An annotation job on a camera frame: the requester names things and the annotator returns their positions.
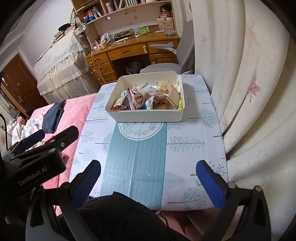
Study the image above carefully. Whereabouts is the white red snack bag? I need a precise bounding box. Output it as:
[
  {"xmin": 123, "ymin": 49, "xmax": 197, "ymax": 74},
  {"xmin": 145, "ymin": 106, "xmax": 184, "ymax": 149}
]
[{"xmin": 127, "ymin": 88, "xmax": 144, "ymax": 110}]

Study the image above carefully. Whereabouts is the dark blue folded cloth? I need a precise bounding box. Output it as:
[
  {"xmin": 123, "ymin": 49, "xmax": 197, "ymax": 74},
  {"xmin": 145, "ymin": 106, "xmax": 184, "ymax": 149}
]
[{"xmin": 42, "ymin": 99, "xmax": 66, "ymax": 133}]

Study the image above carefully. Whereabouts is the floral blue tablecloth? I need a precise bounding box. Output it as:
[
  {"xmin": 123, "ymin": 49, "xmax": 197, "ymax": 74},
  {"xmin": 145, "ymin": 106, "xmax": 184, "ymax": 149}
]
[{"xmin": 70, "ymin": 75, "xmax": 227, "ymax": 211}]

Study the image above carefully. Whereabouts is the brown wooden door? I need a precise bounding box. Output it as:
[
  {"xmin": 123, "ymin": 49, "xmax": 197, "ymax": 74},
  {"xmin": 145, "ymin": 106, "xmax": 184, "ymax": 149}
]
[{"xmin": 2, "ymin": 54, "xmax": 48, "ymax": 118}]

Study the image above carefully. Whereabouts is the lace covered piano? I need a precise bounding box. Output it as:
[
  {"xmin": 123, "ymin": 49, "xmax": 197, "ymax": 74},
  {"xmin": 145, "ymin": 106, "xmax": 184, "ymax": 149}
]
[{"xmin": 34, "ymin": 31, "xmax": 100, "ymax": 104}]

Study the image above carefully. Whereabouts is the sandwich bread packet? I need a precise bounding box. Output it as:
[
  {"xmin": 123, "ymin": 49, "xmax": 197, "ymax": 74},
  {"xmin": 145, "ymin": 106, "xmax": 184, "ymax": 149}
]
[{"xmin": 166, "ymin": 86, "xmax": 181, "ymax": 108}]

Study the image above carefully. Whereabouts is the white plastic storage bin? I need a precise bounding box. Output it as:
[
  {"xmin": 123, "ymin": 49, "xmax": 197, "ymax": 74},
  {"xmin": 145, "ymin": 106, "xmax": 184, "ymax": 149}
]
[{"xmin": 105, "ymin": 71, "xmax": 185, "ymax": 123}]

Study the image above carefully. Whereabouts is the wooden desk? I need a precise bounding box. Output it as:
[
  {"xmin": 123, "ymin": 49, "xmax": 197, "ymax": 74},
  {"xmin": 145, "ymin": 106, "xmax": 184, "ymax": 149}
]
[{"xmin": 85, "ymin": 33, "xmax": 180, "ymax": 85}]

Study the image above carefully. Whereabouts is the wooden bookshelf hutch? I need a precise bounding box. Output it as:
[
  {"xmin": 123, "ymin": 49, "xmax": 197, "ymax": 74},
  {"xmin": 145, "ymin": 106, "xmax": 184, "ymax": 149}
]
[{"xmin": 71, "ymin": 1, "xmax": 172, "ymax": 44}]

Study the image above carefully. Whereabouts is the grey office chair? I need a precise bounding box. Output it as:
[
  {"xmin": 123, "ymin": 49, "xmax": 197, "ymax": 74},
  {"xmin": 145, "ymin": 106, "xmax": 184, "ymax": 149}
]
[{"xmin": 140, "ymin": 20, "xmax": 195, "ymax": 74}]

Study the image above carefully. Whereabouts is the cream floral curtain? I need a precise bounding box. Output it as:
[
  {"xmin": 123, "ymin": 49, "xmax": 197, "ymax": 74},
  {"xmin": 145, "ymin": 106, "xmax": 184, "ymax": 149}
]
[{"xmin": 174, "ymin": 1, "xmax": 295, "ymax": 240}]

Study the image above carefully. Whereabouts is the doll on shelf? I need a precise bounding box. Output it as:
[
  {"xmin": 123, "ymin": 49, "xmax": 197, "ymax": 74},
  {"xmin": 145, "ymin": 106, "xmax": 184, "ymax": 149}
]
[{"xmin": 159, "ymin": 4, "xmax": 173, "ymax": 19}]

